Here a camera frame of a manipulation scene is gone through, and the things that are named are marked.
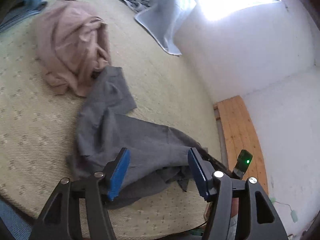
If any black camera box green light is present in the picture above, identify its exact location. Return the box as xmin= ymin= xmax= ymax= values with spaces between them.
xmin=232 ymin=149 xmax=253 ymax=179

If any pink garment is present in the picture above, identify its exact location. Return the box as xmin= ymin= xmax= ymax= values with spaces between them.
xmin=35 ymin=0 xmax=112 ymax=97

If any light blue blanket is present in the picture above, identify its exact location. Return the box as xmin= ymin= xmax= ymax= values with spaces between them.
xmin=121 ymin=0 xmax=196 ymax=56

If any wooden headboard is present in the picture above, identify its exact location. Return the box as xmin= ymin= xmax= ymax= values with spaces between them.
xmin=214 ymin=95 xmax=268 ymax=193

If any dark grey smile sweatshirt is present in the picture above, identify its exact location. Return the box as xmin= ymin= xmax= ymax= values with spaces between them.
xmin=66 ymin=65 xmax=233 ymax=209

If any blue garment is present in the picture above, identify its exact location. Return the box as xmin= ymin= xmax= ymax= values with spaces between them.
xmin=1 ymin=0 xmax=48 ymax=33

